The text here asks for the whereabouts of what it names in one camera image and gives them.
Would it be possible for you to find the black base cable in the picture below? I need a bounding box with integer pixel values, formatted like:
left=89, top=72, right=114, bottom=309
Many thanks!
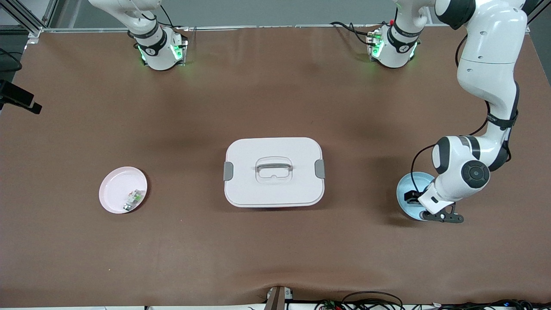
left=158, top=3, right=174, bottom=29
left=330, top=21, right=380, bottom=46

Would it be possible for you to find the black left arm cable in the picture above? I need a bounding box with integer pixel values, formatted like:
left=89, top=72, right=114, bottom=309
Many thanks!
left=411, top=34, right=520, bottom=195

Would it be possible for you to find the aluminium frame post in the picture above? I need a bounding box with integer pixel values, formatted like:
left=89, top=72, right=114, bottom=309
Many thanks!
left=0, top=0, right=59, bottom=39

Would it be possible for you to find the white lidded storage box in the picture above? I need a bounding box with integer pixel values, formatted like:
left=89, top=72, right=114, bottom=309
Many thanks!
left=223, top=137, right=326, bottom=209

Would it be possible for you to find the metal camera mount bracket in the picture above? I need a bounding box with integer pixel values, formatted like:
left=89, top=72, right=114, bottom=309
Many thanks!
left=265, top=285, right=294, bottom=310

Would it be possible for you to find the aluminium table edge rail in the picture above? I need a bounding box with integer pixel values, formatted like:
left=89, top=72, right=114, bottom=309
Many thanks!
left=26, top=23, right=463, bottom=35

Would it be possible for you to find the black cable bundle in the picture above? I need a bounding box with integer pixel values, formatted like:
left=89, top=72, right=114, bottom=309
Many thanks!
left=433, top=299, right=551, bottom=310

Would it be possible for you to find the green and white switch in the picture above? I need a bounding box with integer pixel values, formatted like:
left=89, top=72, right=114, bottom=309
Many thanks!
left=123, top=189, right=145, bottom=212

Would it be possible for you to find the black looped cable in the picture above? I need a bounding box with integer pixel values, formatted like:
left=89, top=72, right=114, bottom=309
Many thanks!
left=342, top=291, right=404, bottom=310

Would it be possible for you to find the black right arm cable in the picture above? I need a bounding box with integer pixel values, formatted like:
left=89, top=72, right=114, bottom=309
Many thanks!
left=0, top=48, right=23, bottom=72

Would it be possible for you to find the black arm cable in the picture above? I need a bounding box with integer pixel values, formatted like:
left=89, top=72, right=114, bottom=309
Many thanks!
left=0, top=48, right=23, bottom=72
left=411, top=34, right=520, bottom=195

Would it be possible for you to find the brown table mat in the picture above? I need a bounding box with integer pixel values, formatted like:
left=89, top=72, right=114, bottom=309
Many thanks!
left=0, top=25, right=551, bottom=307

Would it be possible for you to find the pink round plate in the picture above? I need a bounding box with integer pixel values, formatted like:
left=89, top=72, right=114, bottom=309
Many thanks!
left=99, top=166, right=148, bottom=214

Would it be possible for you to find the light blue round plate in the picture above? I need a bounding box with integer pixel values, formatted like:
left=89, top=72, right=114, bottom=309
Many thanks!
left=396, top=171, right=436, bottom=221

